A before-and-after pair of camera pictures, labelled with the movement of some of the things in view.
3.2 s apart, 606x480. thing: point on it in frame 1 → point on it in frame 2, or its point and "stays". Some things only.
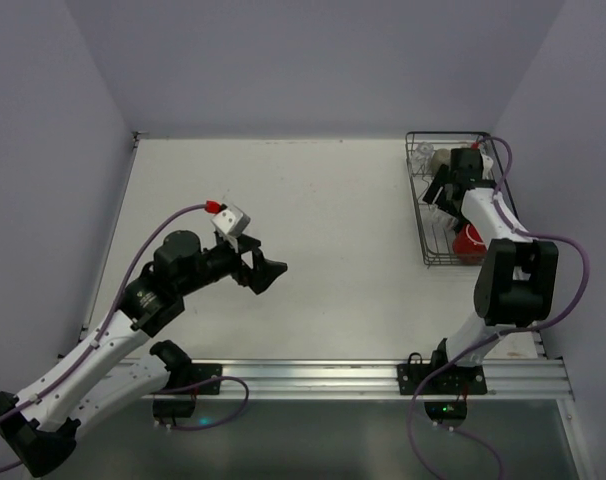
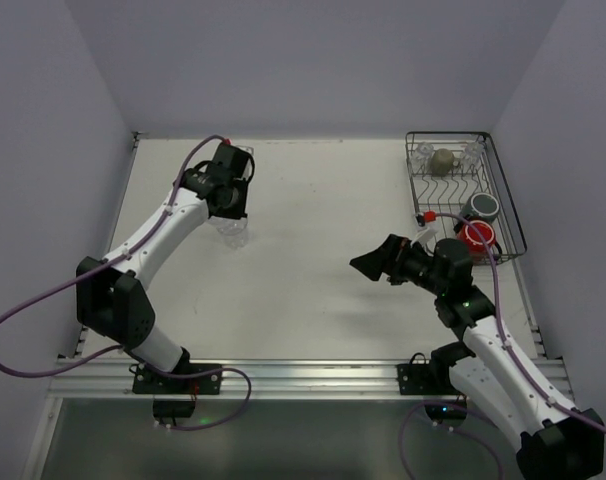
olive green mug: (442, 156) stays
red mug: (469, 246) stays
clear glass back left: (422, 156) stays
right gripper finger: (436, 186) → (382, 260)
